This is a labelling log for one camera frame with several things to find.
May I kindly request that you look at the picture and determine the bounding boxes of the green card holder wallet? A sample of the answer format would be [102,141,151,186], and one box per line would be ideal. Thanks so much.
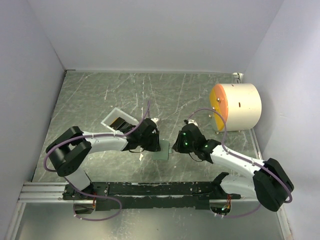
[151,139,173,161]

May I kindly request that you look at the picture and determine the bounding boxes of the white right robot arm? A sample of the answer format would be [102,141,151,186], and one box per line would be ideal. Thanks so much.
[173,123,294,212]

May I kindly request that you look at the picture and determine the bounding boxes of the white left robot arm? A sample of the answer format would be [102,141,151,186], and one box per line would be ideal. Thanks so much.
[44,118,161,200]

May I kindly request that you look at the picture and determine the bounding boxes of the black cards in tray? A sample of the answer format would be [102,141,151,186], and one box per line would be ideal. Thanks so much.
[110,117,130,131]

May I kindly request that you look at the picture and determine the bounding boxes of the white card tray box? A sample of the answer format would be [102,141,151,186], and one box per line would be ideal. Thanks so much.
[101,107,139,135]

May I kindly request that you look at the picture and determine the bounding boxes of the white cylinder with orange lid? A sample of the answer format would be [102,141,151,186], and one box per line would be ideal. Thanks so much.
[209,83,262,132]

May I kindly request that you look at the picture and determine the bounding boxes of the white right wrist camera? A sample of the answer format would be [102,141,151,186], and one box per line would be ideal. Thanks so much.
[184,119,199,127]

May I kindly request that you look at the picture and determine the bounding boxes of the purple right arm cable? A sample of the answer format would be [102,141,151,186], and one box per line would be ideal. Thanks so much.
[184,107,293,218]

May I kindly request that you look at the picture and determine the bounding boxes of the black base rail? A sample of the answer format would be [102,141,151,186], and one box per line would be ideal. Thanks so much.
[62,172,229,211]

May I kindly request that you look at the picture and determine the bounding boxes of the aluminium frame profile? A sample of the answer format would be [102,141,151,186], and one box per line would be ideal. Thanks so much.
[17,181,68,201]

